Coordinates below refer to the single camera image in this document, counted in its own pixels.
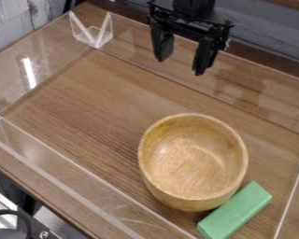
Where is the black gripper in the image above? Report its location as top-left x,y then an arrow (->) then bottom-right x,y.
148,0 -> 234,76

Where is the brown wooden bowl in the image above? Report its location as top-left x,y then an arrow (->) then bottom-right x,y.
138,113 -> 249,212

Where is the green rectangular block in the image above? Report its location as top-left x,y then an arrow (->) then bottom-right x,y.
196,181 -> 271,239

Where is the clear acrylic corner bracket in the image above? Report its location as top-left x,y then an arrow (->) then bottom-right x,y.
68,11 -> 114,49

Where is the clear acrylic tray wall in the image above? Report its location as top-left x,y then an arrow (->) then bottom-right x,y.
0,5 -> 299,239

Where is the black cable bottom left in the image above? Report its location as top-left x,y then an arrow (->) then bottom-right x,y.
0,208 -> 35,239

